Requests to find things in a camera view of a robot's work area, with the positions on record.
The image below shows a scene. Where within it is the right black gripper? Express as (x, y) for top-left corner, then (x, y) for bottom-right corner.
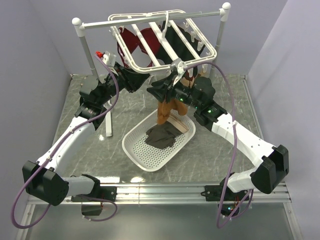
(146, 72), (202, 110)

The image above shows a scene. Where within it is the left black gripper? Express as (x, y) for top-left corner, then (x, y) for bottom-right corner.
(97, 61), (151, 106)

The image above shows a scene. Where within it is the orange-brown underwear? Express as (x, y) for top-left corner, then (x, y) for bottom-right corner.
(156, 99), (188, 125)

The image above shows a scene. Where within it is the white clip hanger frame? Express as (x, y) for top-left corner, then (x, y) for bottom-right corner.
(108, 9), (218, 74)

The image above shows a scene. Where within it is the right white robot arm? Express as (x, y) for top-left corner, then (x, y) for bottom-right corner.
(147, 76), (289, 200)

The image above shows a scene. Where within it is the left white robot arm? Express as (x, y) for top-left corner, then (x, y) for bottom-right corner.
(22, 63), (150, 206)

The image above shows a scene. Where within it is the black garment on hanger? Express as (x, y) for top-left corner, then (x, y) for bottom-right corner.
(155, 26), (205, 65)

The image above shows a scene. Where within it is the grey beige-banded underwear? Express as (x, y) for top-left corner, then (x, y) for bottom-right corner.
(145, 117), (189, 150)

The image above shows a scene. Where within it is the beige argyle sock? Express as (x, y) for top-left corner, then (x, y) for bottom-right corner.
(180, 67), (206, 88)

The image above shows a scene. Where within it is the red bra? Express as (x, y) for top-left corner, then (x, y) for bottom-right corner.
(117, 26), (165, 69)

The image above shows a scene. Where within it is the white perforated laundry basket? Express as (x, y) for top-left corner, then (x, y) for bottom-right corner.
(122, 110), (196, 172)

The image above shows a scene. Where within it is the silver drying rack stand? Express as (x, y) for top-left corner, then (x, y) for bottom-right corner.
(69, 2), (230, 134)

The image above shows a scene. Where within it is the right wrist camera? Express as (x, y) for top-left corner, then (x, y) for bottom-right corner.
(169, 58), (187, 87)

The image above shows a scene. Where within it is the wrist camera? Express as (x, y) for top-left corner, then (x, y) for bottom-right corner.
(95, 51), (117, 67)
(169, 58), (187, 87)

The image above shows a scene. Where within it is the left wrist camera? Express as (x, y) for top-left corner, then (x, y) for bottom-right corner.
(95, 51), (117, 67)

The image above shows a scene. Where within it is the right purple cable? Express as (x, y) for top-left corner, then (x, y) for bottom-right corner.
(184, 61), (253, 229)

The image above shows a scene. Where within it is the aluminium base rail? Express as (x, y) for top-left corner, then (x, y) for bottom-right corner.
(27, 182), (293, 206)

